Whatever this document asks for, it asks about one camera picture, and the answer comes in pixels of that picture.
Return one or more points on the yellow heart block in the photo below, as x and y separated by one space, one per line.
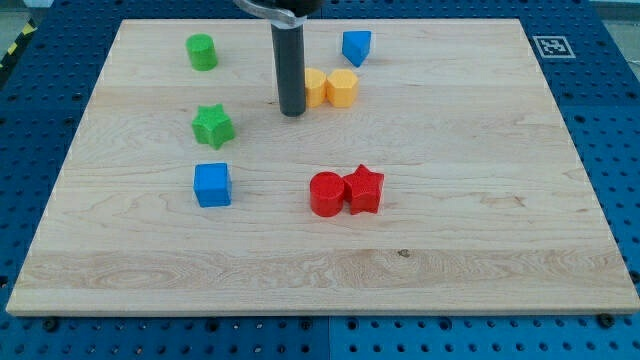
315 87

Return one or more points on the red cylinder block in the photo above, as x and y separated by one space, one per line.
326 194

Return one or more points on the red star block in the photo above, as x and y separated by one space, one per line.
363 190

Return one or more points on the yellow hexagon block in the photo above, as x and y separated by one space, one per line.
342 88

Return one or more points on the blue cube block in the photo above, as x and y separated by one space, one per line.
212 185

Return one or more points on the green star block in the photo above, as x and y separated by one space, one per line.
212 126

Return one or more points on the light wooden board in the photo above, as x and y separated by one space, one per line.
486 208

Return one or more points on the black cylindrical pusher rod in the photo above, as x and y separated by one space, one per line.
288 49

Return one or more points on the blue triangular prism block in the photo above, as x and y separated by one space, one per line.
356 46

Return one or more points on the metal clamp on rod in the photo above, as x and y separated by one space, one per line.
285 14

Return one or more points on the green cylinder block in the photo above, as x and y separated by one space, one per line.
201 52

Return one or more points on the white fiducial marker tag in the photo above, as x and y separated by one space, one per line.
553 47

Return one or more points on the black bolt left front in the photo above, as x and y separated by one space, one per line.
50 324

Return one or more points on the black bolt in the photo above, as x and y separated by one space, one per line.
605 320
50 324

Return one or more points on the black bolt right front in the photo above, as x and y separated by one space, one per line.
605 320

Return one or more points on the yellow black hazard tape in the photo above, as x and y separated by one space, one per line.
18 46

